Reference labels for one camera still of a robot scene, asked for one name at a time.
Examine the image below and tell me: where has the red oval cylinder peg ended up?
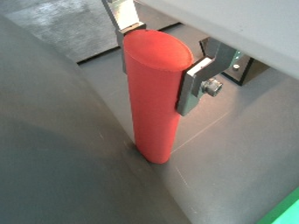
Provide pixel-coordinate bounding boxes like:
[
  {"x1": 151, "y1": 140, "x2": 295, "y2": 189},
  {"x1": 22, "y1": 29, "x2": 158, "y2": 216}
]
[{"x1": 124, "y1": 30, "x2": 192, "y2": 164}]

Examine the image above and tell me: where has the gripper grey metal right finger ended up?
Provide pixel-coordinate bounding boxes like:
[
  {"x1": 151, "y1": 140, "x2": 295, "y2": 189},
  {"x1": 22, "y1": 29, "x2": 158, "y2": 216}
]
[{"x1": 176, "y1": 38, "x2": 236, "y2": 116}]

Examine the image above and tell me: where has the green foam shape board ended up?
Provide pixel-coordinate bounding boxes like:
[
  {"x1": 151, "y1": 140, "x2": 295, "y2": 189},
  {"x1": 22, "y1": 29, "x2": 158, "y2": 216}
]
[{"x1": 256, "y1": 187, "x2": 299, "y2": 224}]

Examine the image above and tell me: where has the black curved holder stand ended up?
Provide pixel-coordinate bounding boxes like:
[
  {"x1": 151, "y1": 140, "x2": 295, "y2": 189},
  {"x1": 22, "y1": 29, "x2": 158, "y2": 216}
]
[{"x1": 199, "y1": 37, "x2": 271, "y2": 87}]

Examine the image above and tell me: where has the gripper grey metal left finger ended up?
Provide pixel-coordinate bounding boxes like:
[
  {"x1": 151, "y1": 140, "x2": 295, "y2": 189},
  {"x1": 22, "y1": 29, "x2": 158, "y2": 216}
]
[{"x1": 102, "y1": 0, "x2": 147, "y2": 74}]

